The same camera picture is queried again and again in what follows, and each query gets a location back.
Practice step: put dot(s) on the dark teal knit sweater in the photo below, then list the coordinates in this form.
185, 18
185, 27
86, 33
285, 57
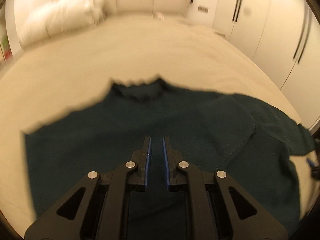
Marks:
244, 136

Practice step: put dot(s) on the white rolled duvet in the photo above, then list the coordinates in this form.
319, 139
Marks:
60, 16

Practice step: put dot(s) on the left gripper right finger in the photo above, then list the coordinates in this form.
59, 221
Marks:
218, 207

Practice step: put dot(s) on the wall socket plate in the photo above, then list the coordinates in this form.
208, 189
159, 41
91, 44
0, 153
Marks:
203, 9

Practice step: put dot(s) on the small red object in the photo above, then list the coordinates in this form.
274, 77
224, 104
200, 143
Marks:
7, 54

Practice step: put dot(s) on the beige bed with sheet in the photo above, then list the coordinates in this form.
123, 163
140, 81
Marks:
75, 70

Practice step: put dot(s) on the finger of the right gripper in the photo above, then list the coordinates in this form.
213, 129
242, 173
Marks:
310, 162

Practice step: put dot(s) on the white wardrobe with black handles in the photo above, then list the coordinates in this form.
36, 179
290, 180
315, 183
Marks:
282, 38

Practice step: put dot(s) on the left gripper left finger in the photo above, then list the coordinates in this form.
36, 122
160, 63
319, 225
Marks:
96, 207

